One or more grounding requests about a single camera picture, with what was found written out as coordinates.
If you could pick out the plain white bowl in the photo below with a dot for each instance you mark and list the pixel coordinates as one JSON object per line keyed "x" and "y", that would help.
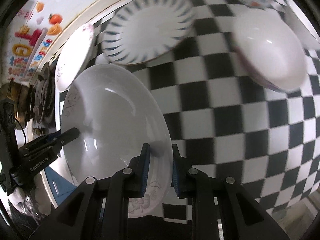
{"x": 269, "y": 51}

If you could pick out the white plate grey floral rim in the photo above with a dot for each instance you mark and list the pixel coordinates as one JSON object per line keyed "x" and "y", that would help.
{"x": 115, "y": 115}

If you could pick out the black gas stove burner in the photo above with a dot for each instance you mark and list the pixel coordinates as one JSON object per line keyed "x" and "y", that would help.
{"x": 43, "y": 97}

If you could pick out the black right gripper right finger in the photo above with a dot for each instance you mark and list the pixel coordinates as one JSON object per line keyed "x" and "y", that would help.
{"x": 180, "y": 176}

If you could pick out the white plate pink flowers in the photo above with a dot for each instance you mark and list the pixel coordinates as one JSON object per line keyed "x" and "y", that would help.
{"x": 74, "y": 56}

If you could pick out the steel cooking pot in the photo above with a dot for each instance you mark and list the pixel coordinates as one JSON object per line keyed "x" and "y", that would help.
{"x": 21, "y": 96}

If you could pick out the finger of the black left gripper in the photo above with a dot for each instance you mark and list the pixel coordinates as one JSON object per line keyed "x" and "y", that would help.
{"x": 59, "y": 139}

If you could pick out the colourful wall sticker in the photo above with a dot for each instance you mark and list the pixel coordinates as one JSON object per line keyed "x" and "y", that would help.
{"x": 27, "y": 40}

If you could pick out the black white checkered mat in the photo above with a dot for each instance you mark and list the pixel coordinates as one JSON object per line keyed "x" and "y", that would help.
{"x": 226, "y": 124}

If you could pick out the white plate blue leaf pattern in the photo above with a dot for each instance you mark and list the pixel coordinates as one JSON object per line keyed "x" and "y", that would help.
{"x": 143, "y": 30}

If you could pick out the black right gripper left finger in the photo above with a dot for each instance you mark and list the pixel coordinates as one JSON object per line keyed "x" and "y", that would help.
{"x": 138, "y": 178}

